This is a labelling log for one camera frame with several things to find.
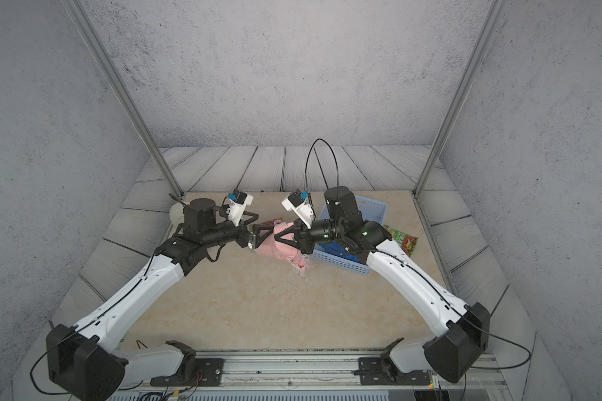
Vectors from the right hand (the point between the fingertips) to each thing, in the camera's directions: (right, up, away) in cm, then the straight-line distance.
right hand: (279, 238), depth 63 cm
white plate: (-42, +6, +31) cm, 52 cm away
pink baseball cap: (0, -3, +1) cm, 3 cm away
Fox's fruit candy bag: (-7, +2, +44) cm, 44 cm away
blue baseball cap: (+14, -2, -2) cm, 14 cm away
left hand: (-4, +4, +10) cm, 11 cm away
